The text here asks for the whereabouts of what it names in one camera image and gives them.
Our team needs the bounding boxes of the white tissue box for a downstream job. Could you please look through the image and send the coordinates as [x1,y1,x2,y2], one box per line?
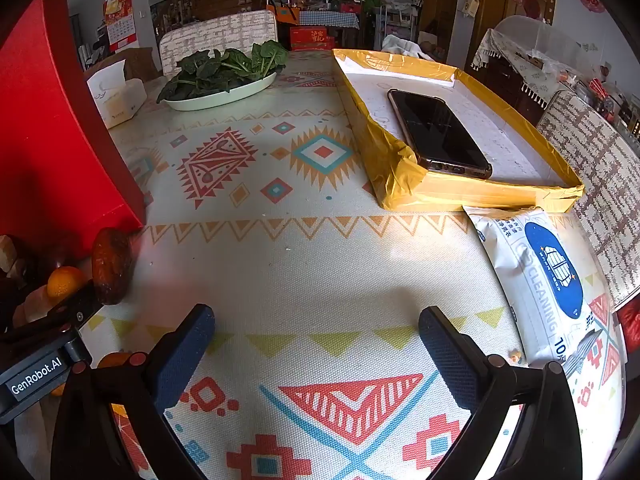
[86,58,148,129]

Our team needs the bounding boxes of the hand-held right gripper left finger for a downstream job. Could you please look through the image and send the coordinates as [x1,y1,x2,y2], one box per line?
[50,303,217,480]

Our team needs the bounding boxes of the patterned tablecloth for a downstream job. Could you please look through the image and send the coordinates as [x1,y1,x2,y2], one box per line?
[15,50,628,480]

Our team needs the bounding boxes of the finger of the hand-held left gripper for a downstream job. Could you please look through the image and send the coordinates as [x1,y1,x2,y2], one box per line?
[0,280,101,346]

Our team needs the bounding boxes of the pale pink food piece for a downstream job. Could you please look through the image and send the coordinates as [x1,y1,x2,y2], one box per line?
[12,287,56,323]

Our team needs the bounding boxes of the orange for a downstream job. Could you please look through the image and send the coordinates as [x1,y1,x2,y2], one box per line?
[97,352,135,370]
[46,266,88,306]

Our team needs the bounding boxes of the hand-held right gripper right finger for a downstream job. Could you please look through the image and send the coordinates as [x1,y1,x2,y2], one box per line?
[418,306,583,480]

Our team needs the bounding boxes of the brown cardboard box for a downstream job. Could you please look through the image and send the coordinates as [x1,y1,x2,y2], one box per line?
[84,47,161,83]

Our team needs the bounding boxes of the red wall calendar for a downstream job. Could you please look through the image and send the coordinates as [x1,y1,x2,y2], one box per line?
[103,0,137,53]

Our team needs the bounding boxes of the red gift box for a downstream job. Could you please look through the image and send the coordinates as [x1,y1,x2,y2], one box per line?
[290,26,328,51]

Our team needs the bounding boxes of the blue checked table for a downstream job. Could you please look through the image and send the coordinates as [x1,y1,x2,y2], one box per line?
[298,10,361,31]

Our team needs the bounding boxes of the white blue wet wipes pack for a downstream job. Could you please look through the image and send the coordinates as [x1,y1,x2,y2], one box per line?
[462,205,613,367]

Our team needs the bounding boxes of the black smartphone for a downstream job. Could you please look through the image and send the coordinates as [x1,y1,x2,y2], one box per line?
[387,88,493,180]

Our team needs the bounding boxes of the reddish brown sweet potato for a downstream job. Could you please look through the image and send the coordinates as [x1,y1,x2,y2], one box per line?
[91,228,133,306]

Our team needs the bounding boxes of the beige food piece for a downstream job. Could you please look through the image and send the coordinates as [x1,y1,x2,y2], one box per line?
[0,235,21,273]

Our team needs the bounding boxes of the patterned chair back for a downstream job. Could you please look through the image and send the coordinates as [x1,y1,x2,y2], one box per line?
[536,91,640,311]
[158,10,279,77]

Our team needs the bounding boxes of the cloth covered side table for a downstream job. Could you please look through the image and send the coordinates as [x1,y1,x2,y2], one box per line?
[470,15,616,116]

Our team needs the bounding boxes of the yellow taped cardboard tray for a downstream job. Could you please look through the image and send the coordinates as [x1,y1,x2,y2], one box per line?
[332,48,586,212]

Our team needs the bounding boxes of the white oval plate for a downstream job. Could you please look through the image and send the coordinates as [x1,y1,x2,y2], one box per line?
[162,71,277,112]

